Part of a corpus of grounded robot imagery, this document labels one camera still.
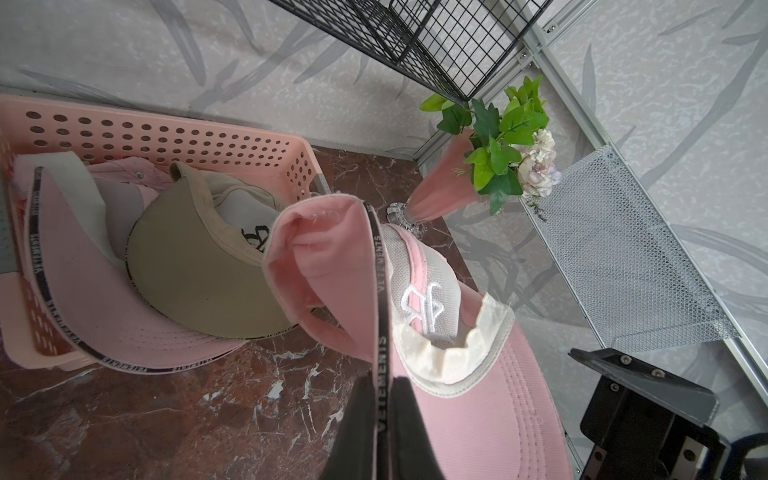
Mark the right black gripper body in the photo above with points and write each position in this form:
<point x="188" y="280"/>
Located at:
<point x="648" y="423"/>

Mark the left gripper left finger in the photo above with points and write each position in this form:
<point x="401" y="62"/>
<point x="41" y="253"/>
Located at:
<point x="352" y="454"/>

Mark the white mesh wall basket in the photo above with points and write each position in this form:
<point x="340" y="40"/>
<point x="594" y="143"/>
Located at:
<point x="632" y="278"/>

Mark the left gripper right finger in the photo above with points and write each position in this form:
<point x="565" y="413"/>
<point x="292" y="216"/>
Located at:
<point x="410" y="451"/>

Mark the pink baseball cap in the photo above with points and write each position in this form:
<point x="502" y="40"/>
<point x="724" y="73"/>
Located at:
<point x="375" y="292"/>
<point x="77" y="218"/>

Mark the beige baseball cap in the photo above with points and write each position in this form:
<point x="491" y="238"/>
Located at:
<point x="196" y="255"/>

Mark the black wire rack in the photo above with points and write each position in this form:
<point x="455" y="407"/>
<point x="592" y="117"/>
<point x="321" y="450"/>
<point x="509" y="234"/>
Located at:
<point x="453" y="48"/>

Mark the pink vase with flowers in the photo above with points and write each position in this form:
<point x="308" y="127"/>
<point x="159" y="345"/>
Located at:
<point x="493" y="156"/>

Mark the pink plastic basket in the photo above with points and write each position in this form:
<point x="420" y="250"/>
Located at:
<point x="283" y="164"/>

